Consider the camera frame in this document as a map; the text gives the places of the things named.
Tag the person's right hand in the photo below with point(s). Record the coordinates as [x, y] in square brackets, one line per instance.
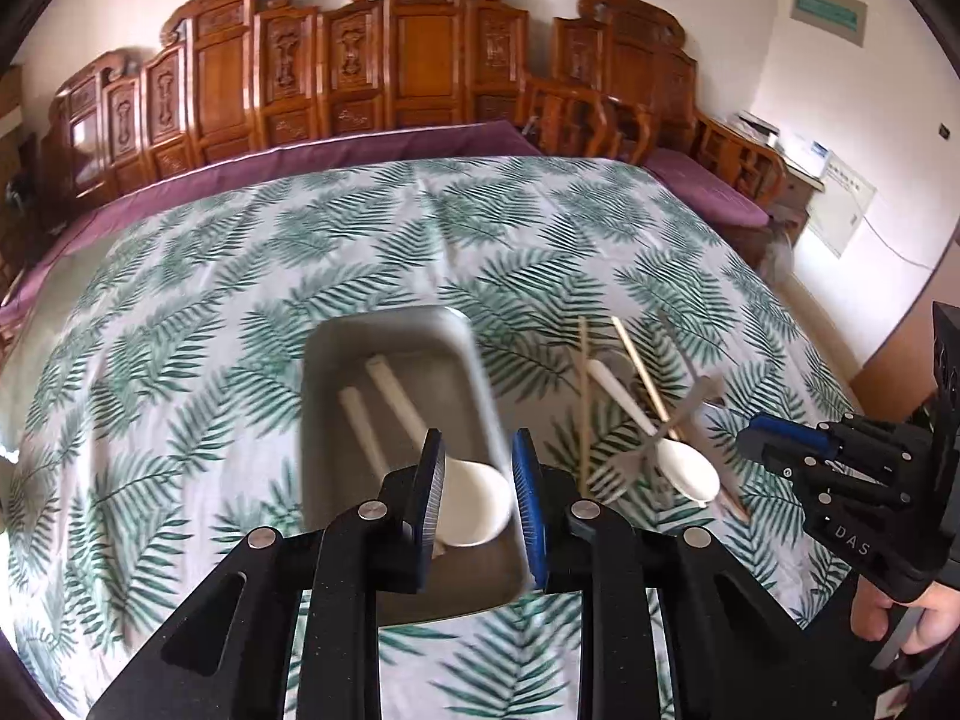
[937, 615]

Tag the metal tray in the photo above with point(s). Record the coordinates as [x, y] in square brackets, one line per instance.
[427, 352]

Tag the metal fork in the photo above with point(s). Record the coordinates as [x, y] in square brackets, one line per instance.
[679, 416]

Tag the wooden chopstick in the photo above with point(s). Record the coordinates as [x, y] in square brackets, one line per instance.
[637, 367]
[583, 390]

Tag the white plastic spoon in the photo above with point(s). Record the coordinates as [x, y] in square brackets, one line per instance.
[686, 469]
[360, 427]
[472, 502]

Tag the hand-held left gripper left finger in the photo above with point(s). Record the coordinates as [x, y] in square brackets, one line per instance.
[429, 495]

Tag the row of carved wooden panels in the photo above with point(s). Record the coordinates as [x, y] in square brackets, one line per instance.
[427, 52]

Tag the green wall sign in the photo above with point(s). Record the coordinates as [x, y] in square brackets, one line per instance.
[829, 9]

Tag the metal spoon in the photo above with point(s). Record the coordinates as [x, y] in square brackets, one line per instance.
[675, 337]

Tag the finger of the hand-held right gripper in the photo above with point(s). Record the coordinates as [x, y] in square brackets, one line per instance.
[784, 435]
[862, 487]

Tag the leaf print tablecloth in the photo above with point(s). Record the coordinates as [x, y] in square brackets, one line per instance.
[225, 315]

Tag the purple seat cushion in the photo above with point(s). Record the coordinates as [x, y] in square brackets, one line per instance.
[705, 187]

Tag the white paper board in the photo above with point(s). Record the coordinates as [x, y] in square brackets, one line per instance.
[844, 202]

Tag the purple cloth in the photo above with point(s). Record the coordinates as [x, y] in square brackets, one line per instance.
[300, 157]

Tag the stack of papers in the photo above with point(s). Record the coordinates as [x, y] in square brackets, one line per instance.
[780, 141]

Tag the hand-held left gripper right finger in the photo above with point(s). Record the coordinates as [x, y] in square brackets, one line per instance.
[531, 510]

